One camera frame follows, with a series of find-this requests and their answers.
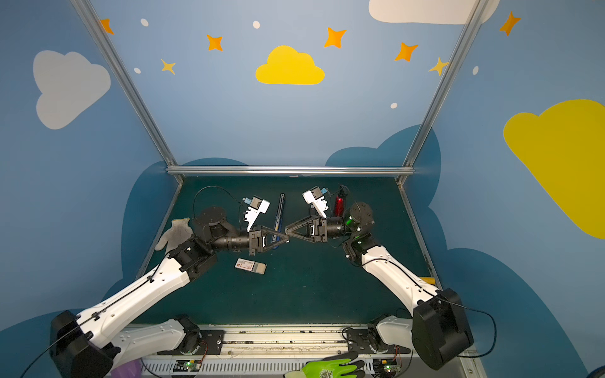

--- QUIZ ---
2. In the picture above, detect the red white staple box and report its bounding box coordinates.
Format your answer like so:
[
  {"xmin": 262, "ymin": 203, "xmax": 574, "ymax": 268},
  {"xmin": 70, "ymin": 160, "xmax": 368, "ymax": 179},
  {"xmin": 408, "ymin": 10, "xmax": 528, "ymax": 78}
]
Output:
[{"xmin": 235, "ymin": 258, "xmax": 267, "ymax": 275}]

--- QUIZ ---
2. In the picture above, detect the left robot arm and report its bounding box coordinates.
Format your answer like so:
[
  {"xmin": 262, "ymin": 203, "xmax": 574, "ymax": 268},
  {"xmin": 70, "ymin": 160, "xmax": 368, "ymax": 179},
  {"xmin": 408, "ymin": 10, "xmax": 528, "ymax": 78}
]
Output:
[{"xmin": 49, "ymin": 206, "xmax": 288, "ymax": 377}]

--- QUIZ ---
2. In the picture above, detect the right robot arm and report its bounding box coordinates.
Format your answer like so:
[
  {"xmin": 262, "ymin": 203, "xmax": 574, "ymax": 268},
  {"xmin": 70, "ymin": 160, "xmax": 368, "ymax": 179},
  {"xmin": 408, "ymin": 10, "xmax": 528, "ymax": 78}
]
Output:
[{"xmin": 285, "ymin": 203, "xmax": 474, "ymax": 370}]

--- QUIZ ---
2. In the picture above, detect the red spray bottle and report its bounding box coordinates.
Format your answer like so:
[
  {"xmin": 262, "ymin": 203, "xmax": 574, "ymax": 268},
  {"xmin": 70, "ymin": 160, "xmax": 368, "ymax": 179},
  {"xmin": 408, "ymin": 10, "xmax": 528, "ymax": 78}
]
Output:
[{"xmin": 333, "ymin": 185, "xmax": 350, "ymax": 217}]

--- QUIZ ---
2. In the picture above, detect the white knit glove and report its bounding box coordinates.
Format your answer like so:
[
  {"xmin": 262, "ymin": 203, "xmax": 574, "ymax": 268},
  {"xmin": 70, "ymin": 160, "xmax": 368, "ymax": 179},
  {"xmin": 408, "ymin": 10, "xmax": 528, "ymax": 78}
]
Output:
[{"xmin": 154, "ymin": 217, "xmax": 193, "ymax": 253}]

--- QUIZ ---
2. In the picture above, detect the green black work glove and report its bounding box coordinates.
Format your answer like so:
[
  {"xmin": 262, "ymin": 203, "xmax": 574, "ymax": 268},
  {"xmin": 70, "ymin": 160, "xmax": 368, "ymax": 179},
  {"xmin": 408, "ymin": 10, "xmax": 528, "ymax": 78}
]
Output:
[{"xmin": 284, "ymin": 351, "xmax": 366, "ymax": 378}]

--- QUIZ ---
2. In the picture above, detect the purple cloth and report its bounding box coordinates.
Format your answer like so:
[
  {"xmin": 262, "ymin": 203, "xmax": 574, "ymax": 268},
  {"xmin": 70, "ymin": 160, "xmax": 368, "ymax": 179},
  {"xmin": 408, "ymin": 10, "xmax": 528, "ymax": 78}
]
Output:
[{"xmin": 110, "ymin": 360, "xmax": 142, "ymax": 378}]

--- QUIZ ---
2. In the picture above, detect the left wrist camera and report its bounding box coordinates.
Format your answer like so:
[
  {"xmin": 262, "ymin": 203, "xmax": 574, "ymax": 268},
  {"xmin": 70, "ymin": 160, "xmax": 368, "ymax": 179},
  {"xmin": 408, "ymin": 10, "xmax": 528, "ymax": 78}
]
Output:
[{"xmin": 243, "ymin": 196, "xmax": 270, "ymax": 232}]

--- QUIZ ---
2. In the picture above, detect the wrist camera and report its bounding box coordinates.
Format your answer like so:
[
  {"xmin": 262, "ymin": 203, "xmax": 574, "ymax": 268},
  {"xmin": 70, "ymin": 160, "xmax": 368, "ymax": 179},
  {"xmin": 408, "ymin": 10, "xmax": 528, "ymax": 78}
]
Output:
[
  {"xmin": 243, "ymin": 196, "xmax": 270, "ymax": 232},
  {"xmin": 302, "ymin": 187, "xmax": 329, "ymax": 218}
]

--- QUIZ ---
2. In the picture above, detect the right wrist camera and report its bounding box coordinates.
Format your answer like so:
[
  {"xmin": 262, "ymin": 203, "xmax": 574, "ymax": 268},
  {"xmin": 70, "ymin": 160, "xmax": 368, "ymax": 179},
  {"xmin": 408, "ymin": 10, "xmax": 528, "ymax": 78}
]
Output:
[{"xmin": 302, "ymin": 187, "xmax": 329, "ymax": 218}]

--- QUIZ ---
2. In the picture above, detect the aluminium rail frame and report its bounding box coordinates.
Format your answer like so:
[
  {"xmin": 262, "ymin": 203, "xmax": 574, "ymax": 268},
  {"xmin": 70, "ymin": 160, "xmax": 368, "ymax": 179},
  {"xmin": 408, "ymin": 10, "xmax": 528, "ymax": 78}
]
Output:
[{"xmin": 72, "ymin": 1, "xmax": 492, "ymax": 186}]

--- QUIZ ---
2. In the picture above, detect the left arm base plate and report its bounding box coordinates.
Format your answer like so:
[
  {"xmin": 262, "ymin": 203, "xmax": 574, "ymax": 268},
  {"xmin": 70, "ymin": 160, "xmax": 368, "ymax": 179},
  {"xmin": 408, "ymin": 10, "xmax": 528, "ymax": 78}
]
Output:
[{"xmin": 157, "ymin": 329, "xmax": 225, "ymax": 356}]

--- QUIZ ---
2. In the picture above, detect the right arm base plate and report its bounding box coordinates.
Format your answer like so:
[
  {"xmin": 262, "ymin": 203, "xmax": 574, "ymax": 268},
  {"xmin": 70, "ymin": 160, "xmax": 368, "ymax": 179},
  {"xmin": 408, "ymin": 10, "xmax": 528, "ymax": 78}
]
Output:
[{"xmin": 341, "ymin": 327, "xmax": 411, "ymax": 355}]

